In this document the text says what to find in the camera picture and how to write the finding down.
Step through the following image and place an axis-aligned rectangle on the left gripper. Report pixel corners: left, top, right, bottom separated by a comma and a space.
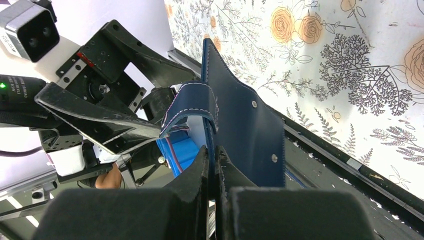
34, 19, 197, 183

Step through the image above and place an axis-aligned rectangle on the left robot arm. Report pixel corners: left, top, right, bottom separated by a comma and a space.
0, 20, 197, 183

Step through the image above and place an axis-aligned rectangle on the blue leather card holder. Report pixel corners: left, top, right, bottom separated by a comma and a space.
159, 38, 286, 187

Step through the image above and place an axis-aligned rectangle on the floral tablecloth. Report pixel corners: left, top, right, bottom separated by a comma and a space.
165, 0, 424, 198

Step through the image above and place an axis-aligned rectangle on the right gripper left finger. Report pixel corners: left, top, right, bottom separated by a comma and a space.
33, 147, 209, 240

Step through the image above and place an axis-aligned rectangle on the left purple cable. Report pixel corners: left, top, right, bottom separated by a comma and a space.
0, 145, 44, 158

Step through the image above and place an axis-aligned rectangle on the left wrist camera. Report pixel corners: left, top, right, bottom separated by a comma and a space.
0, 0, 60, 63

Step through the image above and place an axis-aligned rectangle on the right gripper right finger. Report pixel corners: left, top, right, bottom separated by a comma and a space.
215, 146, 376, 240

